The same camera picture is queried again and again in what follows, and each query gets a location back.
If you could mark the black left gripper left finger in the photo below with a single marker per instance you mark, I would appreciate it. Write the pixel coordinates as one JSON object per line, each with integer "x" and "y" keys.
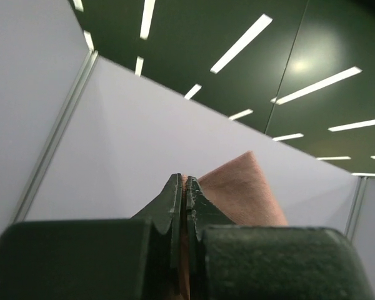
{"x": 135, "y": 258}

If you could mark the aluminium frame rail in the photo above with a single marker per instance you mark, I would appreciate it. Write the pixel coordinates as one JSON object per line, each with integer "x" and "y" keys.
{"x": 46, "y": 155}

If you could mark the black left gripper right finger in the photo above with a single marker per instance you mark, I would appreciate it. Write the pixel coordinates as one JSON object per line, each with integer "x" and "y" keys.
{"x": 228, "y": 261}

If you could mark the dusty pink t shirt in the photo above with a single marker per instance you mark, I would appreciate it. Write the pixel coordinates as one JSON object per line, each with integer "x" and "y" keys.
{"x": 240, "y": 190}

